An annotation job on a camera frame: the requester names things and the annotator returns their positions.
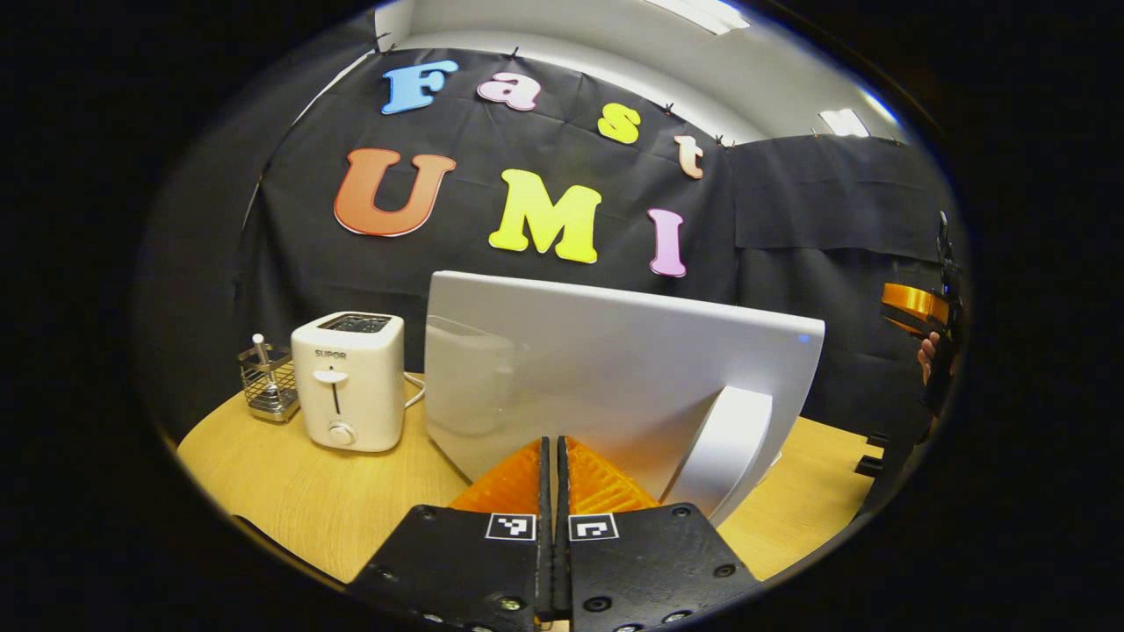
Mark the white microwave oven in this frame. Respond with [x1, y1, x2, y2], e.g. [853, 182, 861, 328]
[423, 269, 827, 528]

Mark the wire mesh utensil basket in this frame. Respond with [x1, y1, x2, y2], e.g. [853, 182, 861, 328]
[237, 344, 300, 425]

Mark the white toaster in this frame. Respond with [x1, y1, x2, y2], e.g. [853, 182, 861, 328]
[290, 311, 407, 454]

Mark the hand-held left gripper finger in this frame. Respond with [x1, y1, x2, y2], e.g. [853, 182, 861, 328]
[349, 436, 554, 632]
[555, 435, 761, 632]

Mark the small ceiling light panel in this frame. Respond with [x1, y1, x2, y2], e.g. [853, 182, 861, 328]
[818, 107, 871, 139]

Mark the black backdrop cloth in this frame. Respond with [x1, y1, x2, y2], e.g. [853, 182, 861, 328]
[132, 9, 967, 440]

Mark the long ceiling light panel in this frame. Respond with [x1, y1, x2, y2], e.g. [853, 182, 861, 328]
[645, 0, 753, 37]

